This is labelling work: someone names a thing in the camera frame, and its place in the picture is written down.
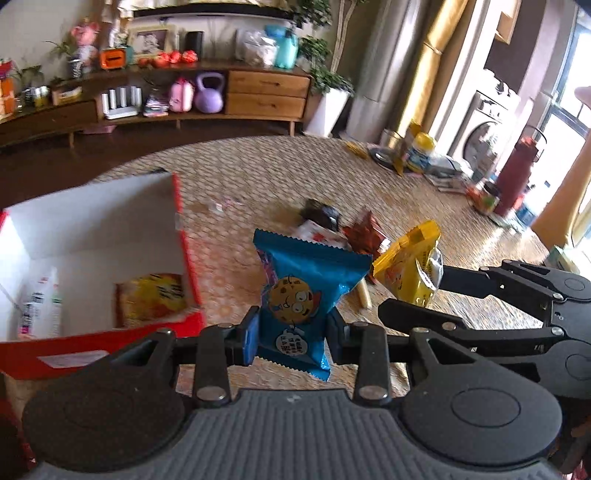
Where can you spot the stack of papers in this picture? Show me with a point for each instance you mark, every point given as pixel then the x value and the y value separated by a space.
pixel 445 175

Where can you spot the red thermos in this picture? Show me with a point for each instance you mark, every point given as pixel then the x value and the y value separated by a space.
pixel 515 180

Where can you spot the white tube packet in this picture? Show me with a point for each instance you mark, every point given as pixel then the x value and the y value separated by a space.
pixel 41 304

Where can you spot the potted plant in white pot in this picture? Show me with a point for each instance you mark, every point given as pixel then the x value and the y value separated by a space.
pixel 328 108

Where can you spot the blue cookie snack packet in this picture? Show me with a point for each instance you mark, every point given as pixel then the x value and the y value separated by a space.
pixel 304 277

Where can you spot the small cardboard box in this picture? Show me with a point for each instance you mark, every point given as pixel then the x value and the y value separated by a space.
pixel 67 94

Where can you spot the teal spray bottle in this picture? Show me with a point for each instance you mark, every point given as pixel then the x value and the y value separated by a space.
pixel 287 50

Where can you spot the yellow curtain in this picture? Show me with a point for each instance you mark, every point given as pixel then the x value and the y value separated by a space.
pixel 438 60

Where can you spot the black television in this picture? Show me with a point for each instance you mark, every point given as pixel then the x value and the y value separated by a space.
pixel 212 11

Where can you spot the yellow-orange snack packet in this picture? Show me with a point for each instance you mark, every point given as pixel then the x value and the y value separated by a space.
pixel 152 297

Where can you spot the yellow-lid jar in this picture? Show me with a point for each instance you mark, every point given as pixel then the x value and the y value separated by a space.
pixel 422 152

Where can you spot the dark snack packet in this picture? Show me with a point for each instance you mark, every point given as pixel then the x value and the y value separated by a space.
pixel 323 213

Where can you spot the white router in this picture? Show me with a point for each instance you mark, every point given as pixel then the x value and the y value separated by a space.
pixel 121 104

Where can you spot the red apple ornament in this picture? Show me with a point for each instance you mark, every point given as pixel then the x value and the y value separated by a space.
pixel 161 60
pixel 144 61
pixel 175 57
pixel 190 57

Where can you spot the clear plastic bag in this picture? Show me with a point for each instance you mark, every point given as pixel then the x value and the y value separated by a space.
pixel 258 48

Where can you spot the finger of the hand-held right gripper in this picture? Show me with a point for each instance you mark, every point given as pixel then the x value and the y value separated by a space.
pixel 443 330
pixel 517 274

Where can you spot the red cardboard box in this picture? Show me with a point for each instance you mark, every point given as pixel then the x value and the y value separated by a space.
pixel 92 226

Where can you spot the yellow snack packet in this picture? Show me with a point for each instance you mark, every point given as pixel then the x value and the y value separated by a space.
pixel 406 258

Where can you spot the orange snack boxes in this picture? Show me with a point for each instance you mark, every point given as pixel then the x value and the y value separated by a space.
pixel 7 92

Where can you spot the dark-lid glass jar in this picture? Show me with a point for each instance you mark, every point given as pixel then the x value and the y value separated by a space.
pixel 488 198

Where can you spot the pink flat box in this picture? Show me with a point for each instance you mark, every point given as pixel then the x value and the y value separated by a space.
pixel 99 129

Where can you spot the beige snack stick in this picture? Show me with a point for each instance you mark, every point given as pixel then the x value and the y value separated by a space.
pixel 363 293

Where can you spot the glass jar with yellow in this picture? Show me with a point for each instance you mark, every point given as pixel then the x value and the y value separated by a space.
pixel 40 96

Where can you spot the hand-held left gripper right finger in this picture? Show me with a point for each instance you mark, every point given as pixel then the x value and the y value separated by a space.
pixel 333 339

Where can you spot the clear candy wrapper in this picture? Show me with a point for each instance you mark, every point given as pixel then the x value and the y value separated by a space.
pixel 221 204

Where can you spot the small yellow packet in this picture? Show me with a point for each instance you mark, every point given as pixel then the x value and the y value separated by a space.
pixel 356 148

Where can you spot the white and red snack packet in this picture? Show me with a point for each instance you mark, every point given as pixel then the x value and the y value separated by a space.
pixel 318 233

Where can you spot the orange tissue box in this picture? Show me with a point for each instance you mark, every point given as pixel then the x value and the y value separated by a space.
pixel 113 58

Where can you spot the red-brown snack packet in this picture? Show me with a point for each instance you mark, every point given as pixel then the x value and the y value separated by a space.
pixel 367 235

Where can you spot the washing machine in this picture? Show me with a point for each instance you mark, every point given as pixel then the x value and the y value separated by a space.
pixel 485 129

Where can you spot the green plant in vase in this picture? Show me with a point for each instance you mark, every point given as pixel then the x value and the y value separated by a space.
pixel 69 53

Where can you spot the black speaker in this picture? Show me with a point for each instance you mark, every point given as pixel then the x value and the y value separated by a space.
pixel 194 42

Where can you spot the stack of magazines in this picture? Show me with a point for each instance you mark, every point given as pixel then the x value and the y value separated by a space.
pixel 155 106

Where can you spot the pink toy case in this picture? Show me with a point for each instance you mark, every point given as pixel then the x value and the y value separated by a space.
pixel 181 94

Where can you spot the white picture frame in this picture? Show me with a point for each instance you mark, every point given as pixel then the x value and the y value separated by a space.
pixel 150 42

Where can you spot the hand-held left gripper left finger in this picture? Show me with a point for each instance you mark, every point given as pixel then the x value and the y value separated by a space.
pixel 250 334

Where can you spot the grey curtain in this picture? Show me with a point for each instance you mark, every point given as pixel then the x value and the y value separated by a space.
pixel 388 69

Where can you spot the purple kettlebell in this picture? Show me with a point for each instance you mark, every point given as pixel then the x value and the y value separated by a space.
pixel 210 94

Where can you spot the pink plush toy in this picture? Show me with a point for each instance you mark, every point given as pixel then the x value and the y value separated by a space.
pixel 85 39

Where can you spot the patterned tablecloth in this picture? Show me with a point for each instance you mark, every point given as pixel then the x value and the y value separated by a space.
pixel 258 170

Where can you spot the wooden tv cabinet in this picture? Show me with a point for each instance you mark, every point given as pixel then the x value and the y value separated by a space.
pixel 268 92

